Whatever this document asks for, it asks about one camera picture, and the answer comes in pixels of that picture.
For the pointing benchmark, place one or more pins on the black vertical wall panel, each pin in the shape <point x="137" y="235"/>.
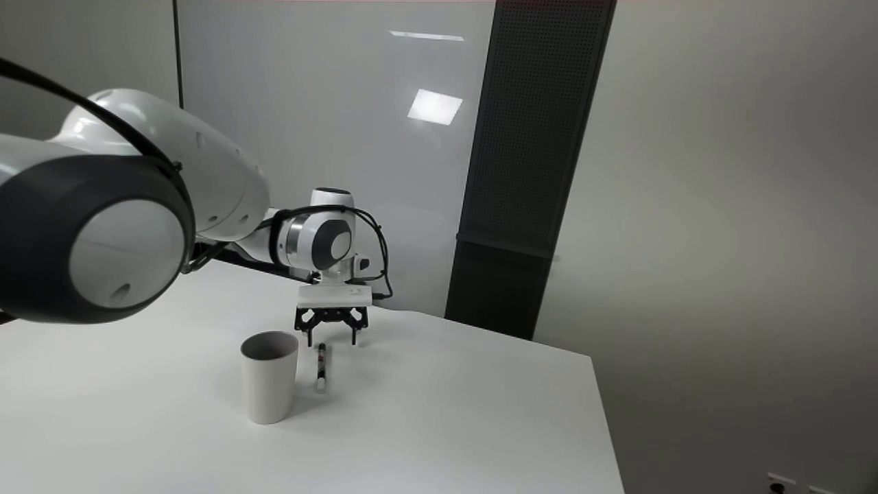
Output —
<point x="540" y="70"/>

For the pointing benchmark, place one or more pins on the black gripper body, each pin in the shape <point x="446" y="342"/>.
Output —
<point x="333" y="306"/>

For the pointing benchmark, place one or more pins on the white whiteboard panel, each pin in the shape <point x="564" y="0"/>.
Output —
<point x="376" y="97"/>

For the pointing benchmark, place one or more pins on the black marker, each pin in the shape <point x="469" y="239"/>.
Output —
<point x="321" y="373"/>

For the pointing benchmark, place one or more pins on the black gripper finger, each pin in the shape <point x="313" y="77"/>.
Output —
<point x="308" y="334"/>
<point x="354" y="334"/>

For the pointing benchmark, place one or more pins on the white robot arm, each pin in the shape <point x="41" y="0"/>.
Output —
<point x="130" y="194"/>

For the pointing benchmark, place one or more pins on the white ceramic mug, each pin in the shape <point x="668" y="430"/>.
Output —
<point x="270" y="376"/>

